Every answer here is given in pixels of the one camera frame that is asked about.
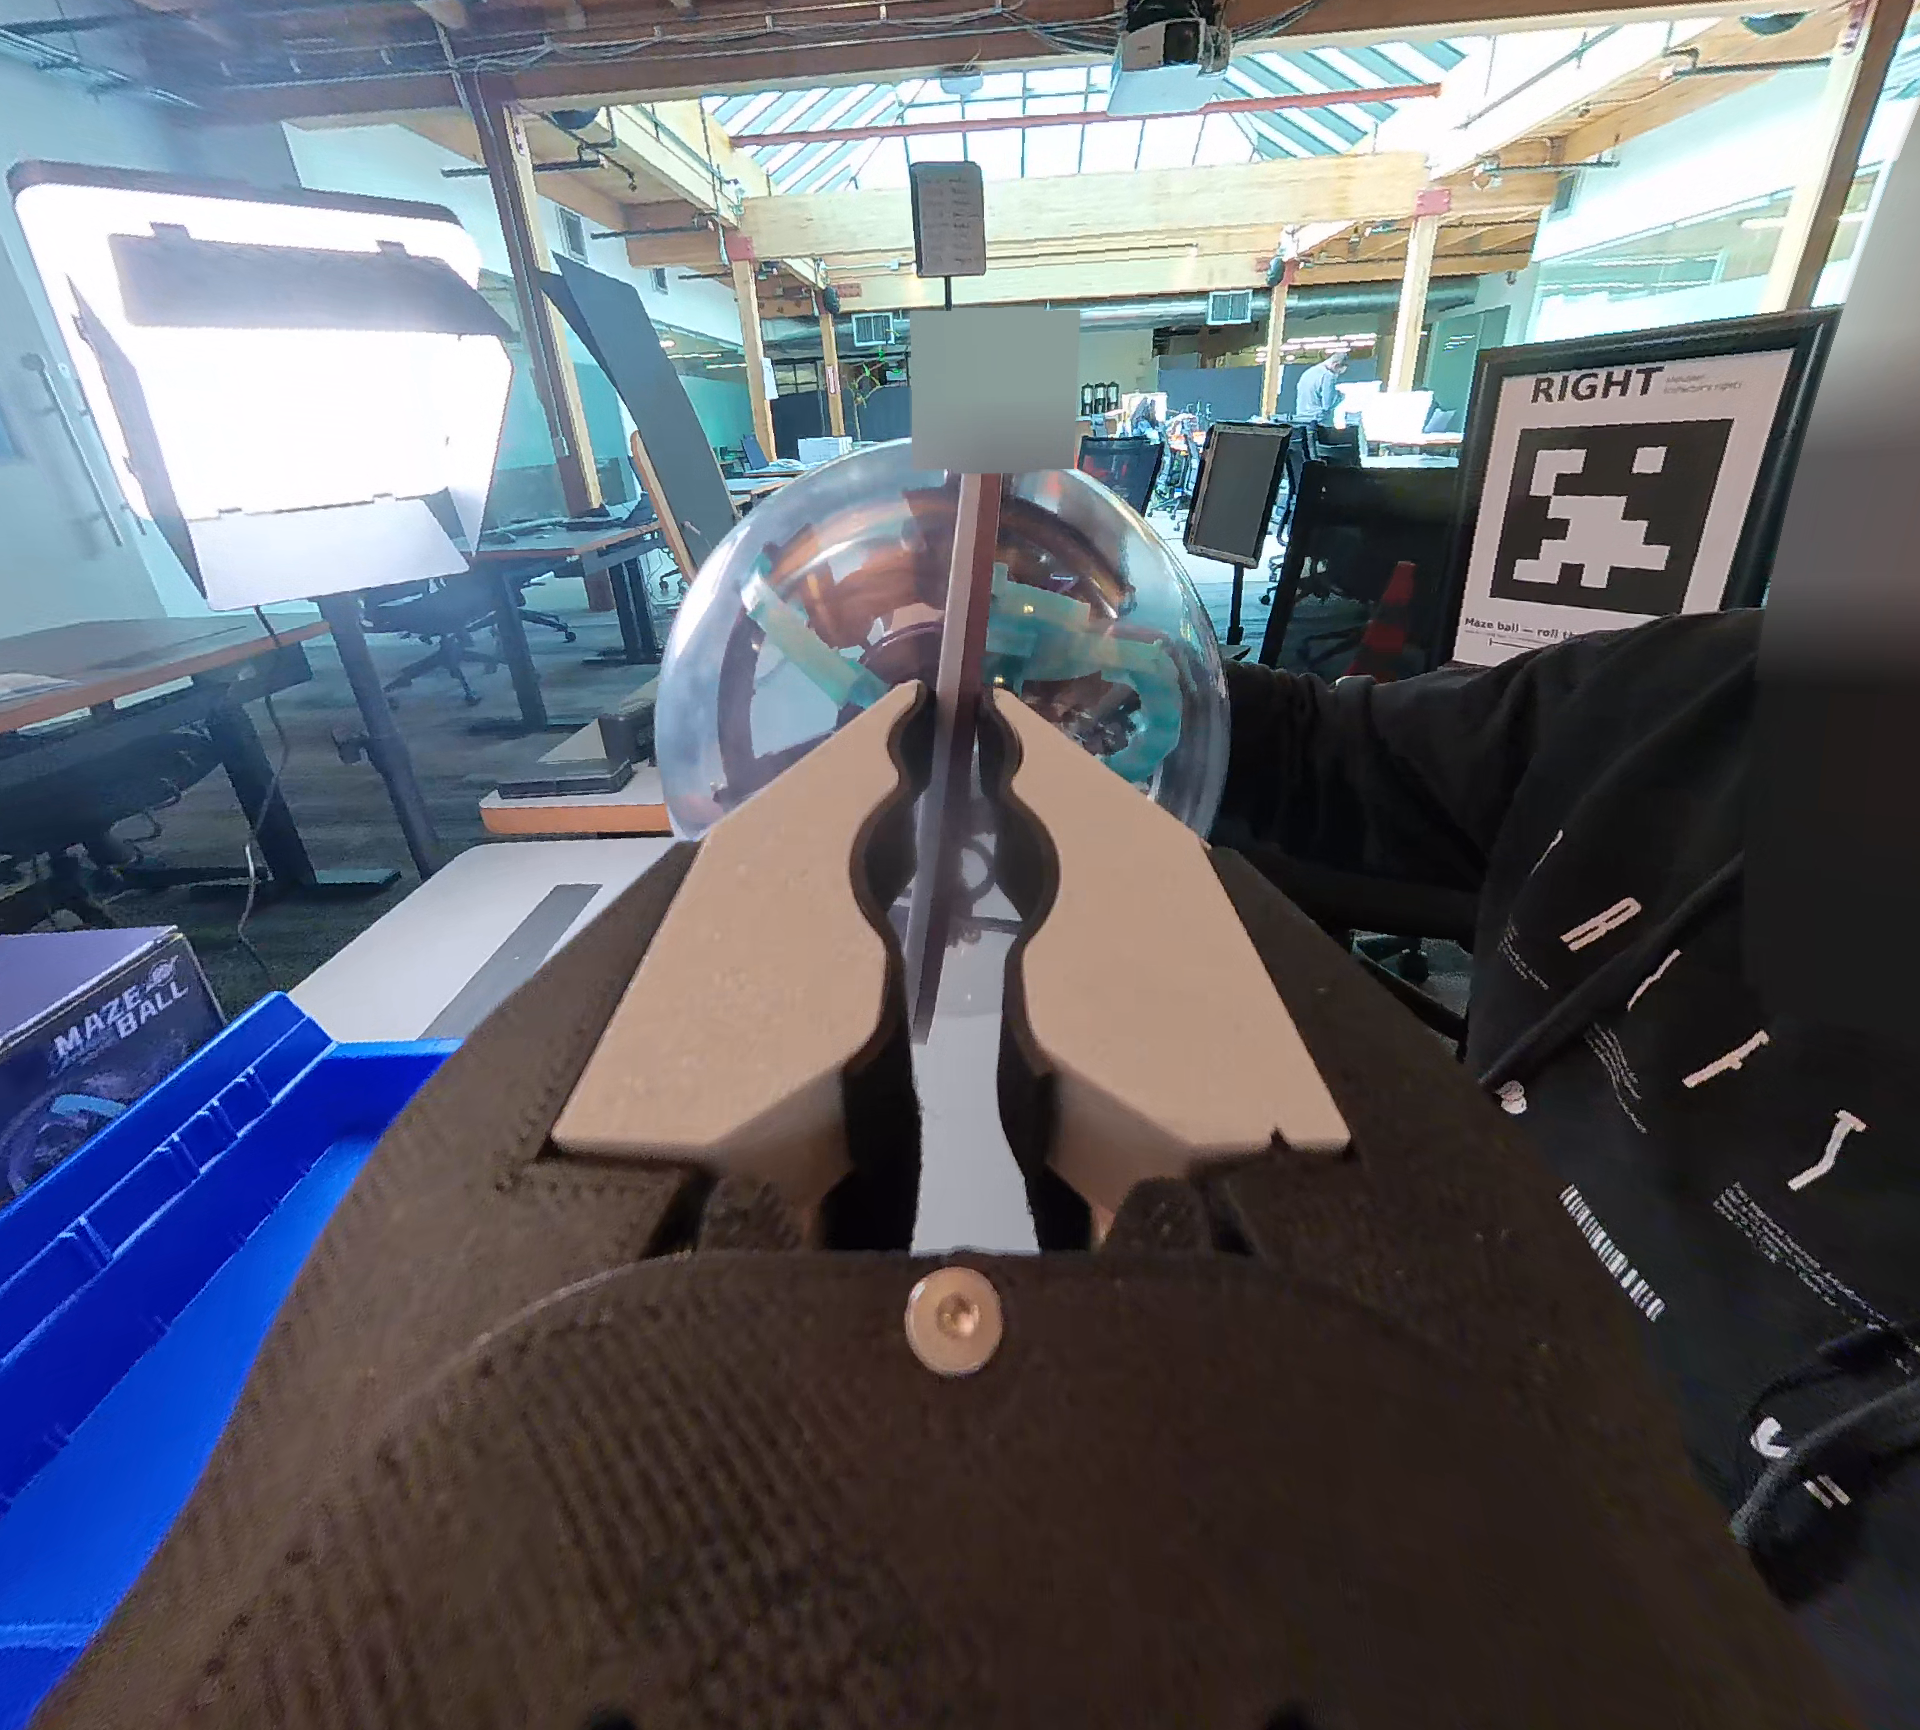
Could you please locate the black flag panel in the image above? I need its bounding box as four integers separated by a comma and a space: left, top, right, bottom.
543, 255, 743, 575

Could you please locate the dark blue box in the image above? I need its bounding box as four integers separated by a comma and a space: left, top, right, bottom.
0, 928, 227, 1207

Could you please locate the black printed hoodie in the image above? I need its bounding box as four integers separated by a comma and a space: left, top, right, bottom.
1470, 622, 1920, 1672

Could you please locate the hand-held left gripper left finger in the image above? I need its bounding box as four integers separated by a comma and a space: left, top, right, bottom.
555, 689, 918, 1252

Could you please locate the brown desk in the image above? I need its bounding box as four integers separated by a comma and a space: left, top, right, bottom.
0, 615, 317, 907

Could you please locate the black white marker sign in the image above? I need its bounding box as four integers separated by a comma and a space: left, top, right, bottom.
1440, 313, 1840, 675

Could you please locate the dark tape strip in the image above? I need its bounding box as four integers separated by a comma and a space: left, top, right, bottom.
422, 883, 602, 1042

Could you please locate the studio light panel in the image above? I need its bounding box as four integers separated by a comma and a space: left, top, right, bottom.
11, 164, 529, 877

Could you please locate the computer monitor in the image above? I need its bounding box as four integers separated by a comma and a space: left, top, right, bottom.
1180, 425, 1291, 568

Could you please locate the clear plastic maze ball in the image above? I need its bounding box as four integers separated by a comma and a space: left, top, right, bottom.
655, 448, 1232, 849

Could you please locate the person's right forearm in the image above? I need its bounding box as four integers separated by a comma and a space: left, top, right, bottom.
1216, 615, 1771, 894

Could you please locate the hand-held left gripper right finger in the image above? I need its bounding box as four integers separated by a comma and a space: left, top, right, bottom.
992, 696, 1353, 1247

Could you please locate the blue plastic bin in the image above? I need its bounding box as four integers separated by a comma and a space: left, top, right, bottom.
0, 998, 453, 1730

